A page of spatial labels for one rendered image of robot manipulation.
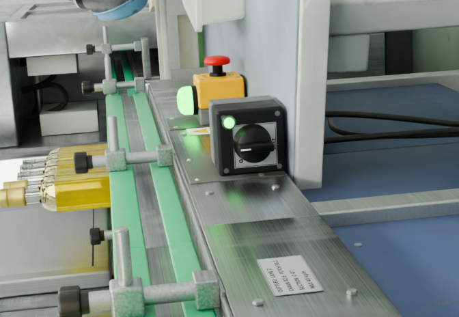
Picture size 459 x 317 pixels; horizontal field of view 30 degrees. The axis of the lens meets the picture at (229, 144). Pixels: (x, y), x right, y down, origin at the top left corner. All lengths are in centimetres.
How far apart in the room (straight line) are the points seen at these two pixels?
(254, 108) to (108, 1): 74
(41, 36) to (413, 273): 193
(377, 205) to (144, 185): 32
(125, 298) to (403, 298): 23
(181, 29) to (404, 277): 109
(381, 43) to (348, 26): 173
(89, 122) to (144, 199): 172
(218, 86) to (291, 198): 39
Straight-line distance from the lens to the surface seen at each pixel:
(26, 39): 258
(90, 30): 257
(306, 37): 93
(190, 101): 129
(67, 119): 273
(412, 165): 112
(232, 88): 128
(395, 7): 100
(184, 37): 177
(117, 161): 114
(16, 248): 170
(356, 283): 71
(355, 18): 99
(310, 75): 95
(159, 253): 85
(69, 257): 161
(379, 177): 107
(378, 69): 272
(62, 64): 268
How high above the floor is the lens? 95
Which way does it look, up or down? 8 degrees down
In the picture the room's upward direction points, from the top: 95 degrees counter-clockwise
